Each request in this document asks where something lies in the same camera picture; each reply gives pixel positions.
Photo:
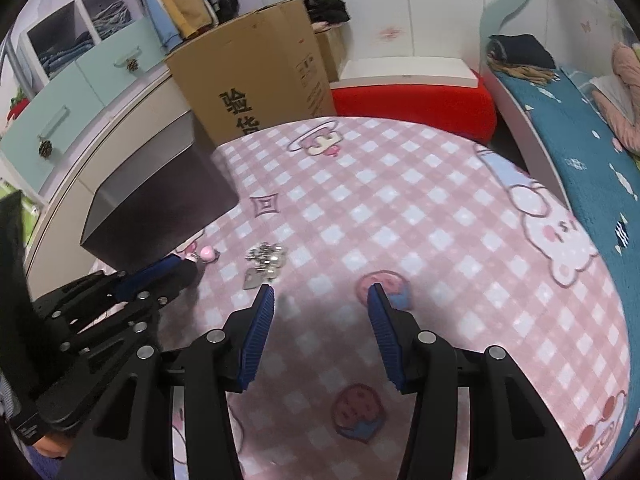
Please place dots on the dark grey jewelry box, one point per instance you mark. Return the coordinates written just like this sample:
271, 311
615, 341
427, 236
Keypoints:
160, 210

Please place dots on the pink and green rolled quilt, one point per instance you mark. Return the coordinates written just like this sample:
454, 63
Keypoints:
622, 92

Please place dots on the white board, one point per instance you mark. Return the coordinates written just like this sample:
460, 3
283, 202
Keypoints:
400, 71

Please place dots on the pine cone ornament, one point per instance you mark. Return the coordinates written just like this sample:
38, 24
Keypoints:
46, 149
132, 65

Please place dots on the beige low cabinet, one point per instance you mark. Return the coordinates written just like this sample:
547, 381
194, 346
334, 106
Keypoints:
130, 110

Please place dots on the folded khaki garment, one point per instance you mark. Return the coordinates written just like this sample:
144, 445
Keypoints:
530, 73

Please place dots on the folded dark clothes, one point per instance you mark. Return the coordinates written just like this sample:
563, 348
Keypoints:
520, 50

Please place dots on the pink checkered tablecloth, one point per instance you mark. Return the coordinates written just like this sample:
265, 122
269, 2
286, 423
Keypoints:
400, 220

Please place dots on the person's left hand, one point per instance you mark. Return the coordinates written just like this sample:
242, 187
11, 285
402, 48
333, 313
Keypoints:
50, 447

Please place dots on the folded jeans stack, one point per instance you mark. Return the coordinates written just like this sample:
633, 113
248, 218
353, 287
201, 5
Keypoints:
112, 16
65, 53

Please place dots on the red strawberry plush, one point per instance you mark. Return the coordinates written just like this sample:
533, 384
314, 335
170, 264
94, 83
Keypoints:
20, 107

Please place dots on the white wardrobe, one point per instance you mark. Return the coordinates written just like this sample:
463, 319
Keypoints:
440, 10

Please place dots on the small cardboard box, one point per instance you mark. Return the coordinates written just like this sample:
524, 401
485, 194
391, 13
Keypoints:
332, 52

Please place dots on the faint pink flower sticker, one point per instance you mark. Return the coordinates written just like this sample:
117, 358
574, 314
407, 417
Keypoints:
391, 33

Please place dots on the small butterfly sticker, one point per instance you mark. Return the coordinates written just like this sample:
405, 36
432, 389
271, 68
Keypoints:
586, 25

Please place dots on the large cardboard box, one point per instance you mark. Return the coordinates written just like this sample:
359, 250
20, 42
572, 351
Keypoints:
260, 60

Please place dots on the light blue shirt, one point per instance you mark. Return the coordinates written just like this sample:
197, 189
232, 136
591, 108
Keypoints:
155, 10

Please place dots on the teal drawer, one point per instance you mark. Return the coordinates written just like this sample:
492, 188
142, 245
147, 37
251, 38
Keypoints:
110, 47
45, 112

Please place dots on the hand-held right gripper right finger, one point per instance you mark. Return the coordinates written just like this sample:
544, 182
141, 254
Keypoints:
385, 340

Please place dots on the blue printed bed sheet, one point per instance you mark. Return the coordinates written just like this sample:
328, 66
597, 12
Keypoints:
590, 160

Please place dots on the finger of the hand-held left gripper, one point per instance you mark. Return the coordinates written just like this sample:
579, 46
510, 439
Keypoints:
115, 331
150, 272

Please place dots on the black clothes pile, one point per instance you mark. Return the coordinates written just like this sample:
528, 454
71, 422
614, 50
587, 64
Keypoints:
330, 7

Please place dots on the red covered stool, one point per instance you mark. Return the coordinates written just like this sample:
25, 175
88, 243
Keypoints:
410, 106

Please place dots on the white pillow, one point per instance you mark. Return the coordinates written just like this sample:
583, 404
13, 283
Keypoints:
606, 87

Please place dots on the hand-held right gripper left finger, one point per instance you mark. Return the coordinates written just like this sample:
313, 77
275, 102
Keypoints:
257, 335

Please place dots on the teal bunk bed frame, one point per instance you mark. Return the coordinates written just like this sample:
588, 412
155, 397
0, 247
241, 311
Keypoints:
505, 5

